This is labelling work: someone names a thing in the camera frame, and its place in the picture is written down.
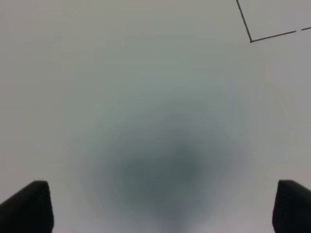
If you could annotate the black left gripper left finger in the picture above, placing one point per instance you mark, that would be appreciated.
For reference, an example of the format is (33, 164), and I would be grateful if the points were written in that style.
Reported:
(28, 211)

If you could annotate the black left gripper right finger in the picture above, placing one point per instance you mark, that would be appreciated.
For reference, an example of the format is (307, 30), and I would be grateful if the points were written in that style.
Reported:
(292, 208)

